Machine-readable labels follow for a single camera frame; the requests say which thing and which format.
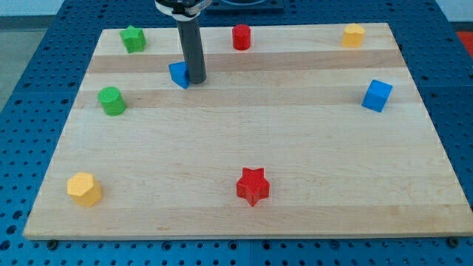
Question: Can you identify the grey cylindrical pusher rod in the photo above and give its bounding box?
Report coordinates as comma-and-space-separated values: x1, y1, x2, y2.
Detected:
177, 17, 207, 83

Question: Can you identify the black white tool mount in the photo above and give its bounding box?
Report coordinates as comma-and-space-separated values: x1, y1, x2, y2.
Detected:
154, 0, 212, 21

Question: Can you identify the green star block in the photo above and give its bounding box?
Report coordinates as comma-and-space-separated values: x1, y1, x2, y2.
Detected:
119, 25, 146, 53

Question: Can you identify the red star block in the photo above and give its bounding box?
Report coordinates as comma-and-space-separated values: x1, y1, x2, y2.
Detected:
236, 167, 270, 207

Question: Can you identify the blue triangle block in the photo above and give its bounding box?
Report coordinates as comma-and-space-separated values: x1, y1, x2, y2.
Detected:
169, 61, 190, 89

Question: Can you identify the red cylinder block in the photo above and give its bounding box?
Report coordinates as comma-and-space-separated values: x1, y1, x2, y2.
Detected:
232, 24, 251, 50

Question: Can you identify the green cylinder block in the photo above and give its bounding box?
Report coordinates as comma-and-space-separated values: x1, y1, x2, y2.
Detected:
98, 86, 126, 116

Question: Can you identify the wooden board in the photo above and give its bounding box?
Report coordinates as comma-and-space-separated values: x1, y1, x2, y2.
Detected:
24, 23, 472, 240

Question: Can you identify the yellow hexagon block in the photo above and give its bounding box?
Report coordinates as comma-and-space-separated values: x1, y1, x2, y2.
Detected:
67, 172, 103, 207

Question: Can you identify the blue cube block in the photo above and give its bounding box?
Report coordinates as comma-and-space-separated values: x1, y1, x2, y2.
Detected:
361, 80, 392, 112

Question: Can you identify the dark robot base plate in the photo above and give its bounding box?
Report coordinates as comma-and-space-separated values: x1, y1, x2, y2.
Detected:
205, 0, 285, 13

